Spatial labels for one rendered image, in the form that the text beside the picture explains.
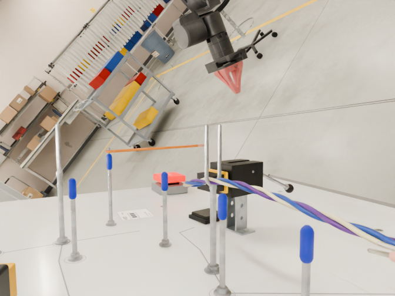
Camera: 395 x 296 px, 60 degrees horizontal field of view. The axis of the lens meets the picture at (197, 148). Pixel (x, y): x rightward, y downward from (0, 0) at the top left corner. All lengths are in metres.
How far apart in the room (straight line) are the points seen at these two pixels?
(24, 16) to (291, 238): 8.83
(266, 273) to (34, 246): 0.26
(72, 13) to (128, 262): 9.01
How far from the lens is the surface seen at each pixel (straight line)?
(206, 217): 0.49
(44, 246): 0.45
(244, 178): 0.43
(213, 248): 0.34
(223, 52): 0.88
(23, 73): 8.75
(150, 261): 0.38
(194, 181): 0.35
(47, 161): 8.62
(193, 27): 0.84
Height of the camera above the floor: 1.37
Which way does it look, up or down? 23 degrees down
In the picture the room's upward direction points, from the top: 49 degrees counter-clockwise
